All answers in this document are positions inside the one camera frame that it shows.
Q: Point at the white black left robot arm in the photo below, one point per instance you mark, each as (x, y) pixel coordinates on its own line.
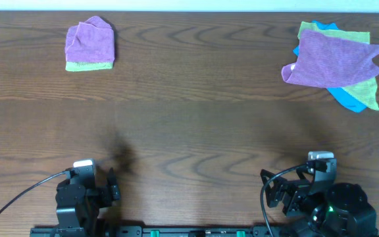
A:
(79, 201)

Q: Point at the purple microfiber cloth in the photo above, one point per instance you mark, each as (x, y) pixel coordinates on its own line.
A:
(91, 41)

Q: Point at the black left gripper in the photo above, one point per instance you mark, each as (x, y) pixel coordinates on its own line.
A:
(103, 194)

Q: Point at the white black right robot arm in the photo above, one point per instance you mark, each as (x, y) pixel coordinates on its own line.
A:
(325, 208)

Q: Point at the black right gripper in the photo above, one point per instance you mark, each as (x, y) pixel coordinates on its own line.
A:
(296, 188)

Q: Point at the folded green cloth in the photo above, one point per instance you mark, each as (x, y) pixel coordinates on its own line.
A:
(82, 66)

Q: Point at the green cloth in pile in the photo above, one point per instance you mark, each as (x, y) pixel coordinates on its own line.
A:
(362, 90)

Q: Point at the purple cloth in pile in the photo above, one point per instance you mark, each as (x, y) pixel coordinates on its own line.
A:
(329, 62)

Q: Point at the blue cloth in pile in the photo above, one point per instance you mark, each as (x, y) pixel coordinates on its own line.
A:
(347, 98)

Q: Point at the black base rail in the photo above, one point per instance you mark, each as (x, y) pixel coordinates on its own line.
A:
(138, 231)

